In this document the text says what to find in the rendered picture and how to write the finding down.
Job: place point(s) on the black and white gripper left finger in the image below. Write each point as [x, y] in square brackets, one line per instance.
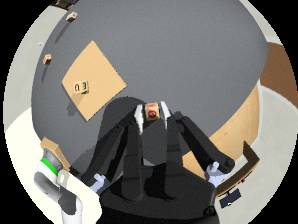
[99, 176]

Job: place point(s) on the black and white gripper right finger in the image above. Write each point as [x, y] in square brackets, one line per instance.
[213, 162]

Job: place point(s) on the tan flat mat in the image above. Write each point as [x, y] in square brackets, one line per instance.
[102, 80]

